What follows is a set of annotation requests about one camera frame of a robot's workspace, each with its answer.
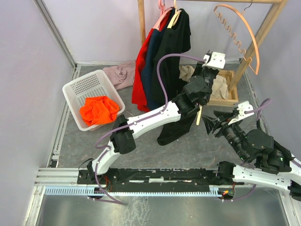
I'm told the aluminium frame rail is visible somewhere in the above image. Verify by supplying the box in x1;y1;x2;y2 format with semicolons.
22;63;301;226

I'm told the wooden clothes rack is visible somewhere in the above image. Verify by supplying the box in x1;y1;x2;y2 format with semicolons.
137;0;289;108

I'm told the orange t shirt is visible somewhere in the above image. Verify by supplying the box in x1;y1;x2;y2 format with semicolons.
79;96;120;126

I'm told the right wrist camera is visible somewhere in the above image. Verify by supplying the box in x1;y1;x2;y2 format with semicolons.
228;101;254;125

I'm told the red t shirt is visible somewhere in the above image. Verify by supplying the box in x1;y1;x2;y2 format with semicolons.
132;8;175;112

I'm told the cream hanger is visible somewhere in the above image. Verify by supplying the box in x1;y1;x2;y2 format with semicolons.
167;0;182;28
196;105;202;126

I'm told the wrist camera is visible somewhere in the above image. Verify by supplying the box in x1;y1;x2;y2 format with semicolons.
228;101;254;125
202;51;226;70

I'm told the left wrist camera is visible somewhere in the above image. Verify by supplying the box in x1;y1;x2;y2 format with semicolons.
202;51;226;70

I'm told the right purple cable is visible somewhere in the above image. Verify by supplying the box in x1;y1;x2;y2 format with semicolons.
222;98;301;202

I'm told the pink cloth on floor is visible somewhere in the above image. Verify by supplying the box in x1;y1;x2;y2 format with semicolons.
103;60;135;90

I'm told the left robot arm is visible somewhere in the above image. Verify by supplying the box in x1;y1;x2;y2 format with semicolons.
87;64;219;184

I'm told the peach hanger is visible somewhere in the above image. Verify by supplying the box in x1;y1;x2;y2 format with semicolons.
213;0;261;75

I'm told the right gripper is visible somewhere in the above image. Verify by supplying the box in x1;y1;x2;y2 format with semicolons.
199;110;248;161

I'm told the corner aluminium profile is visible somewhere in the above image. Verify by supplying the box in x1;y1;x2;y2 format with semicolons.
34;0;77;68

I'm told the navy blue t shirt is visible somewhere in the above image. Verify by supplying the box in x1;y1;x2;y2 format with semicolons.
141;29;162;110

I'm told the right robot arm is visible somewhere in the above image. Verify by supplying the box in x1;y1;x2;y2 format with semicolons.
202;111;301;201

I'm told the blue cable duct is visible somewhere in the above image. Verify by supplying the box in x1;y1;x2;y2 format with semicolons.
44;185;224;197

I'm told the black t shirt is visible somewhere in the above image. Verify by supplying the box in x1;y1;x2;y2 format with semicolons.
147;9;191;110
157;67;200;146

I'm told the pink hanger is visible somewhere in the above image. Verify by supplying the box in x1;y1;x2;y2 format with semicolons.
153;0;173;30

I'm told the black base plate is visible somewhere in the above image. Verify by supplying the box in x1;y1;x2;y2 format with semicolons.
77;167;245;192

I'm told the beige cloth in rack base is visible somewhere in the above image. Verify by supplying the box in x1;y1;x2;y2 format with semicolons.
179;65;229;99

